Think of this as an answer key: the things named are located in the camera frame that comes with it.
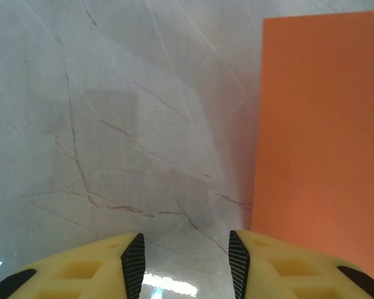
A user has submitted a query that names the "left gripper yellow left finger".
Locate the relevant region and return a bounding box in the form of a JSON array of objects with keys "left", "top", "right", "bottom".
[{"left": 0, "top": 232, "right": 146, "bottom": 299}]

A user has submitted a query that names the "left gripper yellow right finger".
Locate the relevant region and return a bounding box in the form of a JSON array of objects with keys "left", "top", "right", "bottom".
[{"left": 228, "top": 229, "right": 374, "bottom": 299}]

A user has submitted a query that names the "orange cloth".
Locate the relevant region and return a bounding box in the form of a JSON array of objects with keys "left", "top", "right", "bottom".
[{"left": 251, "top": 10, "right": 374, "bottom": 287}]

